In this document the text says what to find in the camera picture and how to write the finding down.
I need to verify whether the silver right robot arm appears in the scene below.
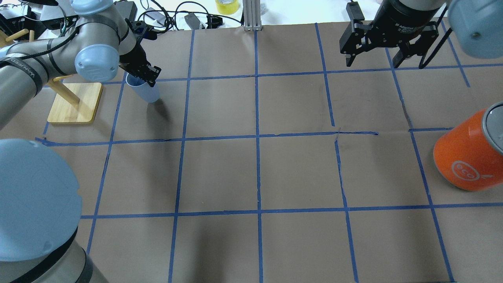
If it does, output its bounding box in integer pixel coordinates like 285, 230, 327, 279
339, 0, 503, 69

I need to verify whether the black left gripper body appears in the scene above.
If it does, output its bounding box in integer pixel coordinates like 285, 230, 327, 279
119, 42, 162, 81

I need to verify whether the large black power brick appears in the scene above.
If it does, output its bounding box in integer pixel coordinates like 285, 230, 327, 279
114, 0, 137, 22

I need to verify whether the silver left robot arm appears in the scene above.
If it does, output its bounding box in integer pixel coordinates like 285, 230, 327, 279
0, 0, 161, 283

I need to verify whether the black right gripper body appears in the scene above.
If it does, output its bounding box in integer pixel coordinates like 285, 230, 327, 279
340, 0, 439, 59

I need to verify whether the orange can-shaped container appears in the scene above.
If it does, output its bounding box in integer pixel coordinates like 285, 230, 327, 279
433, 102, 503, 191

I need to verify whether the wooden mug tree stand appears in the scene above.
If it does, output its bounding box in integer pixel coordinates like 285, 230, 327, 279
0, 23, 119, 127

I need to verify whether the yellow tape roll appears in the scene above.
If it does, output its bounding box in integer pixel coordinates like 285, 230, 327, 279
215, 0, 240, 15

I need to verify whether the aluminium frame post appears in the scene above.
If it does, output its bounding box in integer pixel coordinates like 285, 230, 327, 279
242, 0, 263, 31

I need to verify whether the light blue plastic cup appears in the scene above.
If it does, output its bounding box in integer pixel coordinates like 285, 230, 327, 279
126, 73, 160, 103

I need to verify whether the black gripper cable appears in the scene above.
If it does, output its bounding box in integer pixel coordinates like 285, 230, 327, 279
419, 4, 452, 70

